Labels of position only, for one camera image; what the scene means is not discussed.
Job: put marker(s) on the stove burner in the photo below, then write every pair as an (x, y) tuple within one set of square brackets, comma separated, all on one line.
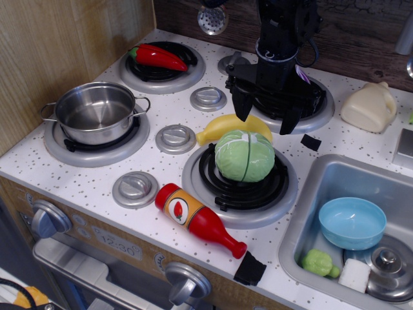
[(321, 117), (156, 80), (241, 205), (95, 156)]

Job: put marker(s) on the silver sink basin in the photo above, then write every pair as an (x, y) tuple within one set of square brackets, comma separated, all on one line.
[(330, 177)]

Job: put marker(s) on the hanging silver strainer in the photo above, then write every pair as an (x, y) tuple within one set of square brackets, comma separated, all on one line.
[(212, 21)]

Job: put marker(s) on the yellow black object corner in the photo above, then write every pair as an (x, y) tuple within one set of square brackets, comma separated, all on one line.
[(26, 298)]

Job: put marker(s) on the green toy cabbage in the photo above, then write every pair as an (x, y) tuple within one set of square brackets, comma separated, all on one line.
[(244, 156)]

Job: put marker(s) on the left oven dial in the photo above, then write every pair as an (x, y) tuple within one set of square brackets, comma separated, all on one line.
[(49, 220)]

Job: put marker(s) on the green toy vegetable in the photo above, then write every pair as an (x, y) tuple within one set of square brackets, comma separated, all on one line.
[(320, 263)]

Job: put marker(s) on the black foam piece small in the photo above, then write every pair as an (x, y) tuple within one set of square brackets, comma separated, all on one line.
[(311, 142)]

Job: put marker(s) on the cream toy jug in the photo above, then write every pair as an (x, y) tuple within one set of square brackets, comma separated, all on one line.
[(371, 108)]

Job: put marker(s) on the right oven dial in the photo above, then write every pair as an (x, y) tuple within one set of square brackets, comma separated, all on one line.
[(186, 283)]

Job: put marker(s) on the silver stove knob middle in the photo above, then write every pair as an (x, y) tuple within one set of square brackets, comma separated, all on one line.
[(175, 139)]

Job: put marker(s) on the small steel pot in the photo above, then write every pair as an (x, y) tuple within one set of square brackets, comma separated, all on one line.
[(96, 113)]

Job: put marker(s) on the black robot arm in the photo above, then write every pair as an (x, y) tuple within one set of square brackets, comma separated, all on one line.
[(285, 27)]

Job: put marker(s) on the silver stove knob back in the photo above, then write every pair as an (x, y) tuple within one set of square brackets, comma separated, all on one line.
[(235, 59)]

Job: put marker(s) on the silver oven door handle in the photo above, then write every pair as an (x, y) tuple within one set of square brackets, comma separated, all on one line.
[(100, 281)]

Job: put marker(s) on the white toy cube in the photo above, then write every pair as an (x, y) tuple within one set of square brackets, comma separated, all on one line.
[(355, 275)]

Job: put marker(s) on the silver stove knob lower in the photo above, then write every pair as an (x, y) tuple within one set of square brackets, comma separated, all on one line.
[(135, 190)]

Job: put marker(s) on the steel pot lid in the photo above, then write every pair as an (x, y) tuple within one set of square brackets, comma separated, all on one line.
[(390, 263)]

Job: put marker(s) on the light blue bowl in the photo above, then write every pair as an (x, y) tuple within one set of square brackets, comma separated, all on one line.
[(352, 223)]

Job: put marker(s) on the silver faucet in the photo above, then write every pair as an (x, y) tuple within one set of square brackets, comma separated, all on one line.
[(404, 44)]

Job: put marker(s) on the front right stove burner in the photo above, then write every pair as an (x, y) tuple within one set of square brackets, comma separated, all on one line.
[(241, 205)]

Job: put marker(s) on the yellow toy banana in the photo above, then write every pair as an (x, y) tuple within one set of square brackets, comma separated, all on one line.
[(223, 124)]

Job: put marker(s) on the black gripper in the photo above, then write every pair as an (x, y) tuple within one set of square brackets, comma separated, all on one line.
[(273, 87)]

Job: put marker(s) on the black foam piece front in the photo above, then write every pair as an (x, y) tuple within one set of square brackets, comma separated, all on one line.
[(250, 271)]

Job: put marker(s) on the oven clock display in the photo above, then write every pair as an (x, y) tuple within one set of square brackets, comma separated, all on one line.
[(120, 244)]

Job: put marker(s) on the back left stove burner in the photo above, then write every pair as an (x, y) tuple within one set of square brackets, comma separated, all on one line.
[(156, 80)]

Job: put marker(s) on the silver faucet base block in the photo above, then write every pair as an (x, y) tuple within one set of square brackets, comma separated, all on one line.
[(404, 150)]

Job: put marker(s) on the silver stove knob upper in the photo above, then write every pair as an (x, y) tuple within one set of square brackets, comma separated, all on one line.
[(208, 99)]

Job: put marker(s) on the front left stove burner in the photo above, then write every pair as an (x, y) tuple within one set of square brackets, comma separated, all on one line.
[(95, 156)]

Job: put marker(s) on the back right stove burner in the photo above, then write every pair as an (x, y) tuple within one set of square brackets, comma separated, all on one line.
[(321, 117)]

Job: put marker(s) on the red toy ketchup bottle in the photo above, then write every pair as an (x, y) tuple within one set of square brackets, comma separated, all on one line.
[(196, 218)]

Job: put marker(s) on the oven dial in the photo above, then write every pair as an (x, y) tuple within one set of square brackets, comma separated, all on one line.
[(186, 283), (49, 220)]

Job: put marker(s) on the silver stove knob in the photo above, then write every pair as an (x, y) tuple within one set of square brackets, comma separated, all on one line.
[(135, 190), (208, 99), (235, 59), (175, 139)]

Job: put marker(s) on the red toy chili pepper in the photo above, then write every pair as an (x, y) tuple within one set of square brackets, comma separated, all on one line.
[(153, 56)]

